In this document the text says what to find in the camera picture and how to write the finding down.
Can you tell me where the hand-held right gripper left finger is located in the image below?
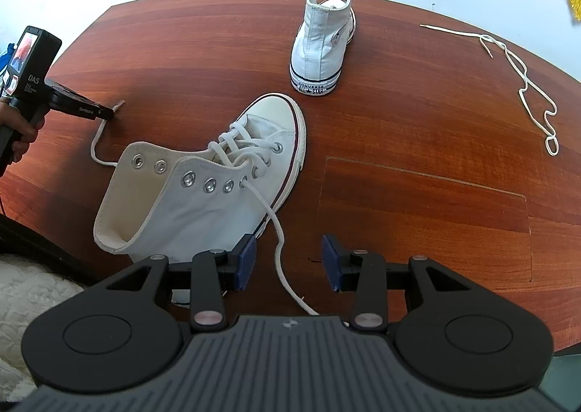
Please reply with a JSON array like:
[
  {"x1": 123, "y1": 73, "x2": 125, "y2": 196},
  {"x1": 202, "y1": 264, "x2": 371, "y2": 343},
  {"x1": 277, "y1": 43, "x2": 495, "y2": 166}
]
[{"x1": 105, "y1": 234, "x2": 258, "y2": 334}]

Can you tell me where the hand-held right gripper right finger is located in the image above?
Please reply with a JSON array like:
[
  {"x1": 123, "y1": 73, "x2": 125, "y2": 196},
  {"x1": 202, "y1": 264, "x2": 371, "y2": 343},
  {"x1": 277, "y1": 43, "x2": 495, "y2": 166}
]
[{"x1": 321, "y1": 234, "x2": 473, "y2": 332}]

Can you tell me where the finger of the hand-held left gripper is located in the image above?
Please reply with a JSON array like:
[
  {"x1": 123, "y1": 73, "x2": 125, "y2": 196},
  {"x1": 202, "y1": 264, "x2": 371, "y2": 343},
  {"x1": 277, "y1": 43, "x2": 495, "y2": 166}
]
[{"x1": 90, "y1": 101, "x2": 115, "y2": 122}]

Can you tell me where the white shoelace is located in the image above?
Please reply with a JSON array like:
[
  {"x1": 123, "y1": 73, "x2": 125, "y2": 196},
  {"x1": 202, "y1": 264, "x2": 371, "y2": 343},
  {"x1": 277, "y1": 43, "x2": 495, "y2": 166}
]
[
  {"x1": 420, "y1": 24, "x2": 560, "y2": 157},
  {"x1": 90, "y1": 99, "x2": 321, "y2": 317}
]

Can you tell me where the cream high-top shoe red stripe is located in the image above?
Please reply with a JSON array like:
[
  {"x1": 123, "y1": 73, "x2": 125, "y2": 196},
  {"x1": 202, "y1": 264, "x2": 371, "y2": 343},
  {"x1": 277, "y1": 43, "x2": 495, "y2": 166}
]
[{"x1": 93, "y1": 93, "x2": 308, "y2": 308}]

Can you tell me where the white high-top shoe black stripe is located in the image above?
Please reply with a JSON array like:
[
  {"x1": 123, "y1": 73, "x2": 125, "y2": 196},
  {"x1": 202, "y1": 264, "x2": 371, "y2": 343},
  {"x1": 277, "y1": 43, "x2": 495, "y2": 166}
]
[{"x1": 289, "y1": 0, "x2": 357, "y2": 96}]

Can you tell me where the person's left hand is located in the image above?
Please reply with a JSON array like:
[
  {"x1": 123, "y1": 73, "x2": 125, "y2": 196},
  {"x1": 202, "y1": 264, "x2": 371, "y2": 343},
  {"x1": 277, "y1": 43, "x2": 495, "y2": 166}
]
[{"x1": 0, "y1": 102, "x2": 38, "y2": 164}]

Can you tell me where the person's white fleece clothing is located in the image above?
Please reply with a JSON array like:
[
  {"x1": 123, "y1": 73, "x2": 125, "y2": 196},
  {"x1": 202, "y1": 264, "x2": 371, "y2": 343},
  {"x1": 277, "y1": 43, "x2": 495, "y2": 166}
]
[{"x1": 0, "y1": 258, "x2": 87, "y2": 376}]

